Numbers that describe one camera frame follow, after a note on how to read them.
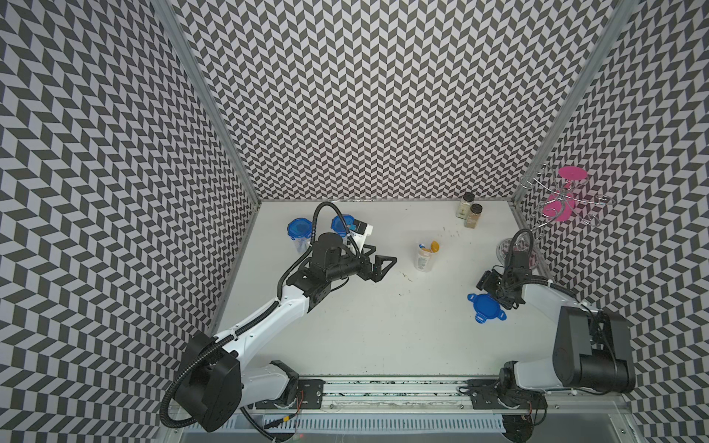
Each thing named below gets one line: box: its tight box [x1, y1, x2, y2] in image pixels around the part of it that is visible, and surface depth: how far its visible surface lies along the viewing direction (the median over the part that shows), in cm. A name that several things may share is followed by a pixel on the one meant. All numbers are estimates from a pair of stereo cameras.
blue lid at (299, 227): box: [287, 217, 313, 240], surface depth 95 cm
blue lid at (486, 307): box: [467, 293, 507, 324], surface depth 90 cm
